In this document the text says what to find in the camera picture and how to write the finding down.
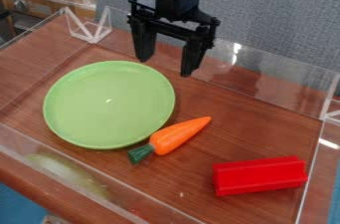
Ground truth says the orange toy carrot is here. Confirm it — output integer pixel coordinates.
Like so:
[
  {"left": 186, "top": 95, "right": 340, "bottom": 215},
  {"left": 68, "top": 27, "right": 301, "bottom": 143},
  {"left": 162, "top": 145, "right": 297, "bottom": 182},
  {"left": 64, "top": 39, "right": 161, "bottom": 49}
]
[{"left": 128, "top": 116, "right": 210, "bottom": 164}]

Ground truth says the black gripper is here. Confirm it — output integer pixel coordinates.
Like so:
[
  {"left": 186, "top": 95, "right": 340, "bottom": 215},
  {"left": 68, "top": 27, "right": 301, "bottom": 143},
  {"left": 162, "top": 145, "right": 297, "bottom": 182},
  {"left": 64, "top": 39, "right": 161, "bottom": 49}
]
[{"left": 129, "top": 0, "right": 220, "bottom": 77}]

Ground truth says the wooden shelf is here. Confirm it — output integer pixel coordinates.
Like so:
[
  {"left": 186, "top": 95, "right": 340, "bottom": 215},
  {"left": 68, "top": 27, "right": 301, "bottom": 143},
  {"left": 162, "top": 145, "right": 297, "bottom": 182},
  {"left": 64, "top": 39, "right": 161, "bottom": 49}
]
[{"left": 0, "top": 0, "right": 96, "bottom": 18}]

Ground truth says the red plastic block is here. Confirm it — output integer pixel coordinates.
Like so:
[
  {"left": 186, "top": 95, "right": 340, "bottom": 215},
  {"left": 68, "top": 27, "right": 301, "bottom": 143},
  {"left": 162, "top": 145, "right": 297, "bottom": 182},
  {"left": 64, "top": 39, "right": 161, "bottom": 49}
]
[{"left": 212, "top": 156, "right": 308, "bottom": 196}]

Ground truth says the green plastic plate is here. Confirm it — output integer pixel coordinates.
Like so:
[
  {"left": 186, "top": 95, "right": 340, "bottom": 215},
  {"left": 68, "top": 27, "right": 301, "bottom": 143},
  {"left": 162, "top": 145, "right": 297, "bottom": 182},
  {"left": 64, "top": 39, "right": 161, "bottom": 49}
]
[{"left": 42, "top": 61, "right": 174, "bottom": 149}]

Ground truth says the clear acrylic enclosure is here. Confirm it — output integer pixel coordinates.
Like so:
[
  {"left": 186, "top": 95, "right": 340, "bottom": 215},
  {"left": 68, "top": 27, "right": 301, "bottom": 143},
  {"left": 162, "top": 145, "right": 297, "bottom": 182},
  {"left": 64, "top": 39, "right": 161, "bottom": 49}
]
[{"left": 0, "top": 11, "right": 340, "bottom": 224}]

